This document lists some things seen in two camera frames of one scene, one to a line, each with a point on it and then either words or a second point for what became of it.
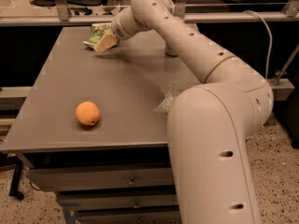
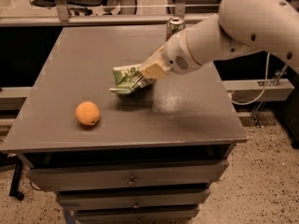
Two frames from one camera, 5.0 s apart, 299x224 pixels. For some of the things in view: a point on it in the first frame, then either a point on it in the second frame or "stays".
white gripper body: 120,27 → 176,54
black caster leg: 13,161 stays
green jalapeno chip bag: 97,31 → 129,78
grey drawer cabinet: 116,171 stays
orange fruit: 87,113 stays
